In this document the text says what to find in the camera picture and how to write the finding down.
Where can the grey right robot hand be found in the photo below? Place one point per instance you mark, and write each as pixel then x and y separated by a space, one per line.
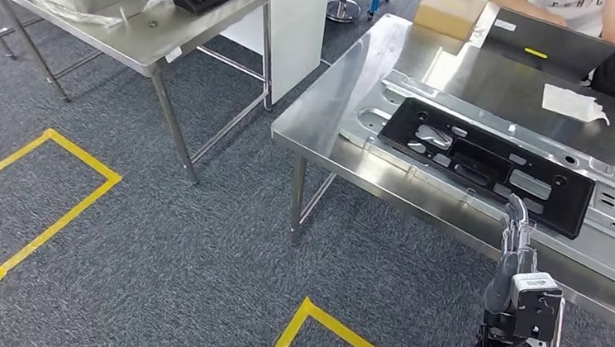
pixel 510 281

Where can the person's right forearm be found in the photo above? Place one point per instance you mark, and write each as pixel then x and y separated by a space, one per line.
pixel 524 5

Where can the stainless steel workbench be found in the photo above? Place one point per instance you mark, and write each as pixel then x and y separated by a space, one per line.
pixel 334 114

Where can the white paper sheet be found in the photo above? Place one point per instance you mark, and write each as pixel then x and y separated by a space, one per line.
pixel 571 102

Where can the yellow floor tape square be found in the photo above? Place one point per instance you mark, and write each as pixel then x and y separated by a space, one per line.
pixel 306 306
pixel 51 137

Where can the dark grey laptop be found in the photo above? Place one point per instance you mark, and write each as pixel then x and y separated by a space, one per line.
pixel 559 44

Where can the cardboard box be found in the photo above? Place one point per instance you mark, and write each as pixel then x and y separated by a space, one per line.
pixel 449 10

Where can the person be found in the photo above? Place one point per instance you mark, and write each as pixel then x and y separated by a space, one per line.
pixel 573 6

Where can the white panel board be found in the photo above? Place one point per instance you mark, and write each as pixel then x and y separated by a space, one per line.
pixel 297 28

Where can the stainless steel table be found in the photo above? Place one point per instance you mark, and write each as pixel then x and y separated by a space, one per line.
pixel 147 44

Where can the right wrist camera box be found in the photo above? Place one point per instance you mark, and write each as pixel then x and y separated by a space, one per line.
pixel 541 311

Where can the chrome stanchion post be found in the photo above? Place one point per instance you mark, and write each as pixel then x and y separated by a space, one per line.
pixel 343 10

